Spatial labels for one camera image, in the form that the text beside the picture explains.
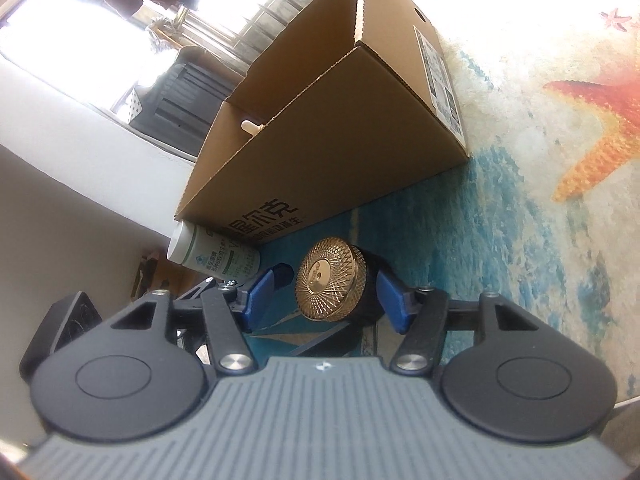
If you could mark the metal balcony railing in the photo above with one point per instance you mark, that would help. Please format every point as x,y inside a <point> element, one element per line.
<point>280,5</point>

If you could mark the printed cardboard appliance box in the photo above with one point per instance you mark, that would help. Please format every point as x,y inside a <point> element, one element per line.
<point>155,275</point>

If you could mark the grey cabinet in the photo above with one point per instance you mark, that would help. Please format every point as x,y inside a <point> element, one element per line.
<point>185,100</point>

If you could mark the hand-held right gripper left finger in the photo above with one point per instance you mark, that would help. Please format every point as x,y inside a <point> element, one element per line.
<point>260,290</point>

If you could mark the dotted storage box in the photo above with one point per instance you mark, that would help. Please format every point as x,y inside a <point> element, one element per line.
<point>134,104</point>

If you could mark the green dropper bottle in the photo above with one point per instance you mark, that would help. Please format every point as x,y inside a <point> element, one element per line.
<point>250,127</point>

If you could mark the white plastic bottle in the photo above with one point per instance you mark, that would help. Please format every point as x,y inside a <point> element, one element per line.
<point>215,252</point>

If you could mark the brown cardboard box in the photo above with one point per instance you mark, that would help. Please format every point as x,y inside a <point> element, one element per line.
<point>325,135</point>

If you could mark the black jar with gold lid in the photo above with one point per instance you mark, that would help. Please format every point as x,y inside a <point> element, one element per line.
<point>325,280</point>

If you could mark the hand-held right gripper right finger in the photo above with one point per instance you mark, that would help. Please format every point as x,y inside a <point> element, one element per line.
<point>392,302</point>

